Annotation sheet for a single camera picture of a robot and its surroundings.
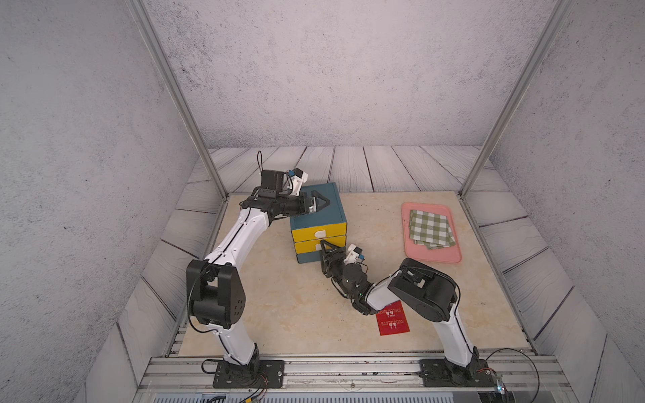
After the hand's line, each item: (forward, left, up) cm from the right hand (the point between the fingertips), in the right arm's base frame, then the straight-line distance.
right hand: (317, 246), depth 86 cm
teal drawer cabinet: (+4, -4, +8) cm, 9 cm away
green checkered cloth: (+17, -45, -14) cm, 50 cm away
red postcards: (-19, -24, -15) cm, 34 cm away
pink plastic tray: (+8, -38, -16) cm, 42 cm away
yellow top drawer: (+2, -1, +5) cm, 6 cm away
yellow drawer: (+1, +1, -2) cm, 3 cm away
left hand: (+9, -3, +12) cm, 15 cm away
